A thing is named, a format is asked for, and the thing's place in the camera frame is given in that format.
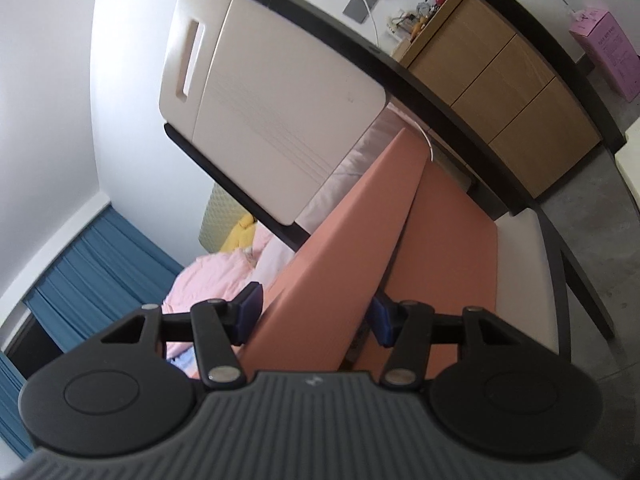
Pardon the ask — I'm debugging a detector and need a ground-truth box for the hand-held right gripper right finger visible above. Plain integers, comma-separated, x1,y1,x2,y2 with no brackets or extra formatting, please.
367,297,521,390

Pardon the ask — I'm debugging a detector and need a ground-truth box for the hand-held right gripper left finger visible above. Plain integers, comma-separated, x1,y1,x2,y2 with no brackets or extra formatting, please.
100,282,263,391

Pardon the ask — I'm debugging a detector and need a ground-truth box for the orange cardboard box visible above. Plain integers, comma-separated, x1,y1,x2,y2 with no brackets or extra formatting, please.
350,160,498,372

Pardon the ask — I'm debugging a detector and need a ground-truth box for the crumpled pink blanket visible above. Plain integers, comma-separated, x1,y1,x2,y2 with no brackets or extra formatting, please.
162,250,261,313

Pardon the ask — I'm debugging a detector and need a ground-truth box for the yellow plush toy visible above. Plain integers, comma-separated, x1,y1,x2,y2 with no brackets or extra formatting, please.
220,212,257,253

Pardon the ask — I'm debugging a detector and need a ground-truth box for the beige quilted headboard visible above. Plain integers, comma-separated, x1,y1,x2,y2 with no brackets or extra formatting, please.
199,182,251,253

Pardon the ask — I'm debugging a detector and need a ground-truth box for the blue curtain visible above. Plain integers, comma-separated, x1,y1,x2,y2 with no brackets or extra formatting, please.
0,207,183,461

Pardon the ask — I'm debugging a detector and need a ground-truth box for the wooden cabinet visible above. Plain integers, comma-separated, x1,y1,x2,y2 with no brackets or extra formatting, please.
392,0,603,198

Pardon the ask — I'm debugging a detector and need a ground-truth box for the clutter of small trinkets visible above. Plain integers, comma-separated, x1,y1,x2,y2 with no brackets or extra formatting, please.
385,0,451,41

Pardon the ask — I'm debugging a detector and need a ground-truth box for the small pink box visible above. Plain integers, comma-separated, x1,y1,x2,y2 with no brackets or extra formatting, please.
569,7,640,103

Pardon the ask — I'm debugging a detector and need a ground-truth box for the white cable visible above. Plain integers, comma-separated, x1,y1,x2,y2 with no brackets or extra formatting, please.
361,0,437,162

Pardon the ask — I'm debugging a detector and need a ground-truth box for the grey wall socket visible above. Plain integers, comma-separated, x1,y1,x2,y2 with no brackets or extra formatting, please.
344,0,385,23

